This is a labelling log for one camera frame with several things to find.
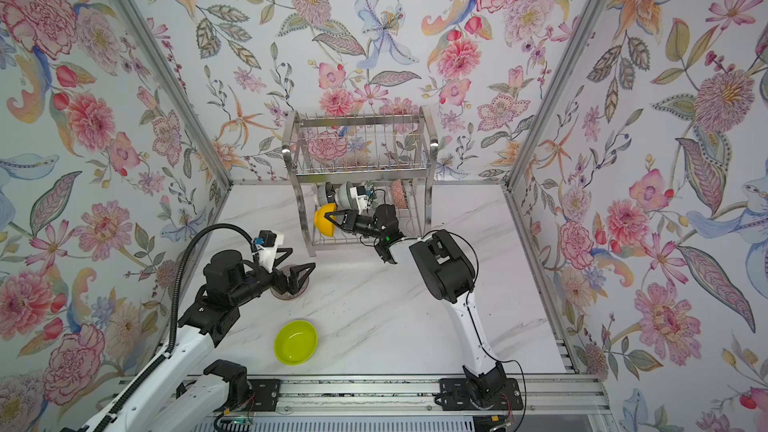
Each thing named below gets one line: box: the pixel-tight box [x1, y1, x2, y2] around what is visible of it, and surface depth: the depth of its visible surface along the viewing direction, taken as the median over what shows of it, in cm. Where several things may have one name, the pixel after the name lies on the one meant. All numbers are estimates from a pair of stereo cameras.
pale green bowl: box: [338, 181, 359, 211], surface depth 105 cm
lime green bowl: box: [274, 320, 318, 366], surface depth 83 cm
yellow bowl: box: [314, 203, 337, 238], surface depth 91 cm
